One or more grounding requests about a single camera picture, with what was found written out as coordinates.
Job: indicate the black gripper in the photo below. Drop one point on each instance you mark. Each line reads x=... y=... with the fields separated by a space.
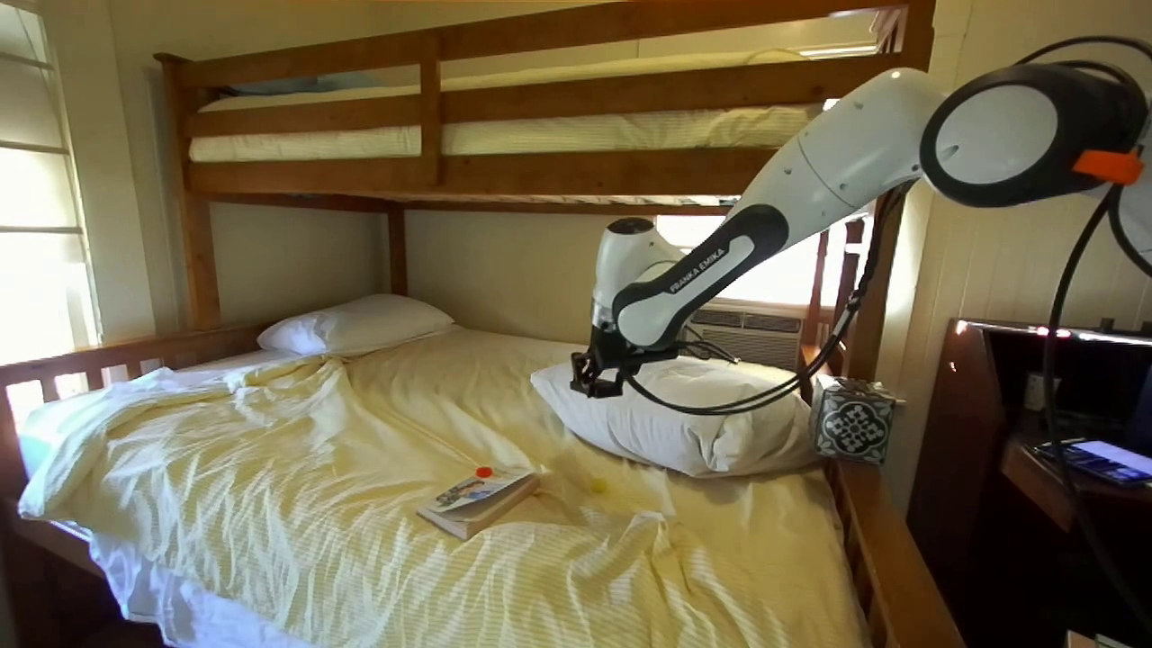
x=617 y=351

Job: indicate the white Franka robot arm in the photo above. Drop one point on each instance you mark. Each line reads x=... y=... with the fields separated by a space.
x=842 y=158

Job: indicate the orange clip on arm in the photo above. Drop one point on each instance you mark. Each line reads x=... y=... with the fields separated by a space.
x=1106 y=167

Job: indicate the white pillow with crumpled case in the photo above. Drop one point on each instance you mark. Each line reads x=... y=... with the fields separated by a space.
x=707 y=434

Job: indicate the window air conditioner unit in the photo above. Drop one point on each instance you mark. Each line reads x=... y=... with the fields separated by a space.
x=756 y=329

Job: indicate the thin paperback book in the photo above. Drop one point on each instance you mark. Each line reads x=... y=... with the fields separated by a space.
x=482 y=503

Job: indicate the smooth white pillow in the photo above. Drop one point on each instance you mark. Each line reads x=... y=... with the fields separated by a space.
x=353 y=326

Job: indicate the upper bunk mattress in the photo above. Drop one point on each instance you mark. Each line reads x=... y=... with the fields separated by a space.
x=542 y=133

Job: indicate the yellow bed sheet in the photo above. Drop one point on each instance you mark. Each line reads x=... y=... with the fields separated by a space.
x=360 y=481

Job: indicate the dark wooden desk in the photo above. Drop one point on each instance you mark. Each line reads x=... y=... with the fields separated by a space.
x=972 y=481

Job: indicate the white under sheet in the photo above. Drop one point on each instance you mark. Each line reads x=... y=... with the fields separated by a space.
x=167 y=598

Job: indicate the glowing tablet screen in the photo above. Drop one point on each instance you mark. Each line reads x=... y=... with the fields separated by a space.
x=1110 y=458

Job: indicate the cream window blind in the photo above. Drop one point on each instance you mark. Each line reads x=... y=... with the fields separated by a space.
x=39 y=217

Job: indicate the wooden bunk bed frame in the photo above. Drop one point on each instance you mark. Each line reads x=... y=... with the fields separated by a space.
x=482 y=173

